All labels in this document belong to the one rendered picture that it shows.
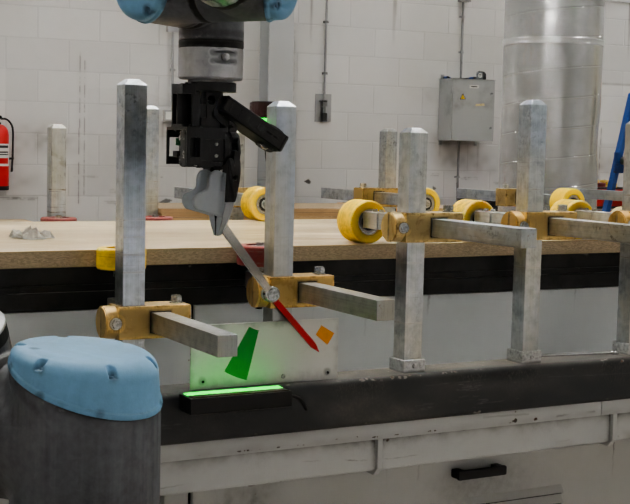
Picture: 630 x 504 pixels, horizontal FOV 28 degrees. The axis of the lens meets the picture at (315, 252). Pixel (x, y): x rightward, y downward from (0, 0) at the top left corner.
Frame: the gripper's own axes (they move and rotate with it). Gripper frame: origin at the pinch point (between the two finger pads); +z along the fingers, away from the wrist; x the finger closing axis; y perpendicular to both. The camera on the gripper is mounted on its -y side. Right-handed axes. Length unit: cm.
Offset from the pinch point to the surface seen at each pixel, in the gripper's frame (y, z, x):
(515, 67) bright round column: -307, -50, -316
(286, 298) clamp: -18.2, 12.6, -13.9
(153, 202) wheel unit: -41, 3, -123
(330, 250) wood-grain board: -39, 7, -35
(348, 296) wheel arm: -20.0, 10.6, 1.8
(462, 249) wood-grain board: -68, 8, -34
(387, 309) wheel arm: -21.6, 11.5, 10.0
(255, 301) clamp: -13.4, 13.1, -15.4
